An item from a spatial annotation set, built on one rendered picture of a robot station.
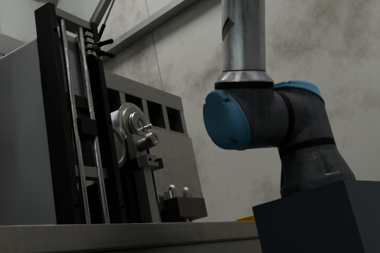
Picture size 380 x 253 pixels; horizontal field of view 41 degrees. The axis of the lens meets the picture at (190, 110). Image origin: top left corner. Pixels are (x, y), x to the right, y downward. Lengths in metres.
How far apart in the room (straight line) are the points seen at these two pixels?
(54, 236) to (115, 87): 1.38
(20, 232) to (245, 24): 0.54
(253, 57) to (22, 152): 0.62
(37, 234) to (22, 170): 0.55
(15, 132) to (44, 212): 0.23
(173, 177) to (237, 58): 1.32
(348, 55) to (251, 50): 2.46
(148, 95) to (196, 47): 1.90
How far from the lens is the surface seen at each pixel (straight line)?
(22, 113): 1.32
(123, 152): 1.44
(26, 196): 1.27
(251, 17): 0.98
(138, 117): 1.51
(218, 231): 1.16
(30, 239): 0.74
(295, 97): 1.03
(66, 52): 1.20
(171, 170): 2.23
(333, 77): 3.42
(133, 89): 2.20
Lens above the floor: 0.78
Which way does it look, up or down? 18 degrees up
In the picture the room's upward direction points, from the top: 12 degrees counter-clockwise
